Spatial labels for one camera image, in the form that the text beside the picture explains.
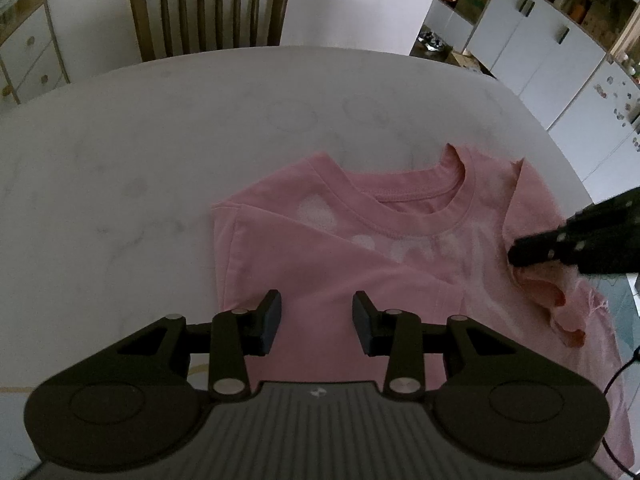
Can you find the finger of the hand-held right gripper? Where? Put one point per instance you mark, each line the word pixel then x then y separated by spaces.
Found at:
pixel 537 251

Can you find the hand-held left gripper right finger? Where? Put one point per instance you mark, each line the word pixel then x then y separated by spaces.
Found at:
pixel 361 320

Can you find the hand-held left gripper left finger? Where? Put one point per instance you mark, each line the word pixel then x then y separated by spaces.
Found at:
pixel 272 317

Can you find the pink t-shirt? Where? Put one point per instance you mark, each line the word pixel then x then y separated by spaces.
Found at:
pixel 325 260

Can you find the white refrigerator with magnets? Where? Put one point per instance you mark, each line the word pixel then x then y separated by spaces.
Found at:
pixel 600 130

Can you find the grey two-door cabinet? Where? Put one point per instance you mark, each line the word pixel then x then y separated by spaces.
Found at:
pixel 540 60

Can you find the cardboard box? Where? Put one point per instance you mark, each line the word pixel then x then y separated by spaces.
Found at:
pixel 462 60

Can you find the white cupboard unit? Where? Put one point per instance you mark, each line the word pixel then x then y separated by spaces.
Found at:
pixel 621 35

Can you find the dark sneakers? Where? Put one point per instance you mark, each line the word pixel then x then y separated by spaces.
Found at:
pixel 432 41

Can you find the white drawer cabinet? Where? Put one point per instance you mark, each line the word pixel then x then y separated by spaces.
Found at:
pixel 30 45

